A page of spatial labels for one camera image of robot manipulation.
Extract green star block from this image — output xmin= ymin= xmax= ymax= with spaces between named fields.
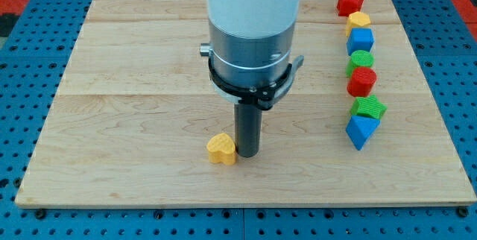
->
xmin=350 ymin=95 xmax=388 ymax=120

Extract red cylinder block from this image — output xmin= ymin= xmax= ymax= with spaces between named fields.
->
xmin=347 ymin=67 xmax=377 ymax=97

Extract blue cube block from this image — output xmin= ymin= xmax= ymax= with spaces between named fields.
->
xmin=347 ymin=28 xmax=375 ymax=56

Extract red star block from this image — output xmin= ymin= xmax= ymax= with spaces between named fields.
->
xmin=336 ymin=0 xmax=364 ymax=16

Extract green cylinder block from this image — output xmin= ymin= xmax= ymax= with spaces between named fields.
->
xmin=346 ymin=50 xmax=374 ymax=78

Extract blue triangle block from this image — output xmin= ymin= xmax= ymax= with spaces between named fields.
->
xmin=346 ymin=116 xmax=381 ymax=151

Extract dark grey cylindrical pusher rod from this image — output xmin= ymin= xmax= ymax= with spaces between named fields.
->
xmin=234 ymin=104 xmax=262 ymax=158

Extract light wooden board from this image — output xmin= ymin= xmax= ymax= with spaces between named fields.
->
xmin=15 ymin=0 xmax=476 ymax=209

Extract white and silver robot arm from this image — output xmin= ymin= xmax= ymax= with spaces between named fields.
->
xmin=201 ymin=0 xmax=303 ymax=110

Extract yellow heart block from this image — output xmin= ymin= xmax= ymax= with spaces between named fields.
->
xmin=206 ymin=133 xmax=236 ymax=165

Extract yellow hexagon block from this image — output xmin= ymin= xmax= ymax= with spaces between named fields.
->
xmin=345 ymin=11 xmax=371 ymax=37

